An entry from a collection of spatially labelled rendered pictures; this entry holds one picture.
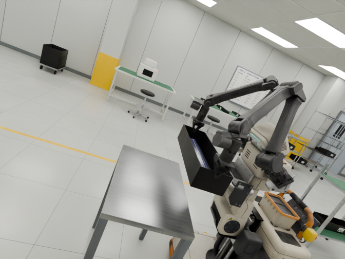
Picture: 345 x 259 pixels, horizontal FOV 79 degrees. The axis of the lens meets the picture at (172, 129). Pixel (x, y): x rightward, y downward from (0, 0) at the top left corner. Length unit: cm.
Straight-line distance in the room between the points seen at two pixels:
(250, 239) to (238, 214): 15
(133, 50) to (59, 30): 200
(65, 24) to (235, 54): 490
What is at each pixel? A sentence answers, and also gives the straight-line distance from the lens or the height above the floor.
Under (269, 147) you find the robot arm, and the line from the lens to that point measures 114.
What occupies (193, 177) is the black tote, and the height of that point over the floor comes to 106.
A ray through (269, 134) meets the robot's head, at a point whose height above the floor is 134.
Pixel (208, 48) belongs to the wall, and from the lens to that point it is 680.
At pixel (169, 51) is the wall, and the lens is 659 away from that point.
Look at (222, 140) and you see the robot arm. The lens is 87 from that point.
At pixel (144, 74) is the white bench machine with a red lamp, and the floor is 88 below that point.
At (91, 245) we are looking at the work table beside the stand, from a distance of 116.
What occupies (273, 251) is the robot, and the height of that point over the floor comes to 75.
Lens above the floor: 150
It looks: 17 degrees down
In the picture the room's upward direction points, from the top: 24 degrees clockwise
